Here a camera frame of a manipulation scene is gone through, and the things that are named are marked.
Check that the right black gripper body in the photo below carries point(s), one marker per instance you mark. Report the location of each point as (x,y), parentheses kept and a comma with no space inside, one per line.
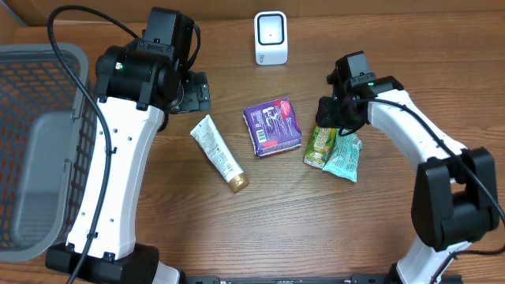
(326,114)

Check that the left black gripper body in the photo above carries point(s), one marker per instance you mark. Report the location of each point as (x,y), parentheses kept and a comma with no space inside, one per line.
(196,97)

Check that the white conditioner tube gold cap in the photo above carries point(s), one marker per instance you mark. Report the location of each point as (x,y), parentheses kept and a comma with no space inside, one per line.
(211,142)

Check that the green yellow snack packet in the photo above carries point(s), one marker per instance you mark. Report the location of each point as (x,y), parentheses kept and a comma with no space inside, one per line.
(319,146)

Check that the mint green wipes packet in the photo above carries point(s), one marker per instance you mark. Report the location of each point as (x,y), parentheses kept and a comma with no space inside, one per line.
(344,158)

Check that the purple Carefree pad pack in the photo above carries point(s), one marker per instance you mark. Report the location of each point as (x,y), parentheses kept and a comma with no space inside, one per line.
(273,127)

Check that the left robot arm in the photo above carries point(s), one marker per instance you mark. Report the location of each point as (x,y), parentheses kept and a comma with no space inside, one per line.
(138,86)

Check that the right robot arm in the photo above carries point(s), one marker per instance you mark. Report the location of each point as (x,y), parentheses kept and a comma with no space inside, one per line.
(455,198)

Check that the white barcode scanner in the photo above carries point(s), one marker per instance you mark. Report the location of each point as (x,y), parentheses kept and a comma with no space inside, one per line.
(271,38)

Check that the grey plastic shopping basket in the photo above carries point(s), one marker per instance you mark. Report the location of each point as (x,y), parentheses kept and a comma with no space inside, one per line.
(47,138)

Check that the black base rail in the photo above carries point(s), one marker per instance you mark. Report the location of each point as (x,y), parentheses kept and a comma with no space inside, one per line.
(354,279)

